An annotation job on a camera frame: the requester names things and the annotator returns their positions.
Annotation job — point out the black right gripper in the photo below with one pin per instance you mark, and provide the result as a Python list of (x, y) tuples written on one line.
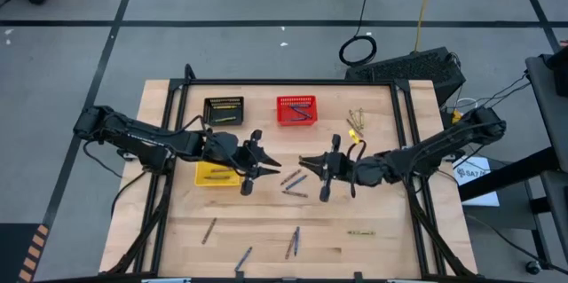
[(330, 167)]

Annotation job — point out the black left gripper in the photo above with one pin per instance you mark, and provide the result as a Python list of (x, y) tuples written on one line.
[(250, 159)]

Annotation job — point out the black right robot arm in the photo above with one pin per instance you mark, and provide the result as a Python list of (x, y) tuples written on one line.
[(444, 141)]

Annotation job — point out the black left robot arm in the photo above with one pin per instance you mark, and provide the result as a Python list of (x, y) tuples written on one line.
[(133, 139)]

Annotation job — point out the yellow plastic basket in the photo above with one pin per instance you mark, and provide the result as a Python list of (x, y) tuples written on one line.
[(204, 181)]

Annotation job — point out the red plastic basket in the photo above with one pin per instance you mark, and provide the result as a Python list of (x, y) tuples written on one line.
[(284, 101)]

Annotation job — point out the black plastic basket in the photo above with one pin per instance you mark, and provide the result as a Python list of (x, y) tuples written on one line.
[(208, 114)]

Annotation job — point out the black computer case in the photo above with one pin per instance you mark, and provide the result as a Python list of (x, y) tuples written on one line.
[(406, 70)]

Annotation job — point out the white label strip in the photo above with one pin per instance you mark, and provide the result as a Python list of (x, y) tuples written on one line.
[(166, 280), (401, 280)]

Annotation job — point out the white printed paper sheet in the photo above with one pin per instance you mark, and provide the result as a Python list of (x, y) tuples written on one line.
[(477, 185)]

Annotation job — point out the black metal beam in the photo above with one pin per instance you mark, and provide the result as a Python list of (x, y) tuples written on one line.
[(506, 176)]

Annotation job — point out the black caster wheel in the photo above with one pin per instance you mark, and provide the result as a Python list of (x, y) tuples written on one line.
[(532, 267)]

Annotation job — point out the black side table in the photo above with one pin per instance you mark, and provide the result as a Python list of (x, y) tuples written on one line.
[(550, 110)]

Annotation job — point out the black box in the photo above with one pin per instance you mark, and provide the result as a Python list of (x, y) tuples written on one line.
[(557, 68)]

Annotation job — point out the black mat striped edge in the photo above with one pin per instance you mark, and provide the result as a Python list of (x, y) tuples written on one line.
[(13, 252)]

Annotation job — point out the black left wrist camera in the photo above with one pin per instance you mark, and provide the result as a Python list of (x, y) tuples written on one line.
[(233, 150)]

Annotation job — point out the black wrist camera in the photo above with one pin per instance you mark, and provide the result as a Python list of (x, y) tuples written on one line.
[(233, 150), (352, 167)]

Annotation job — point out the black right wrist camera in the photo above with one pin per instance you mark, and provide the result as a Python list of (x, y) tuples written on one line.
[(352, 167)]

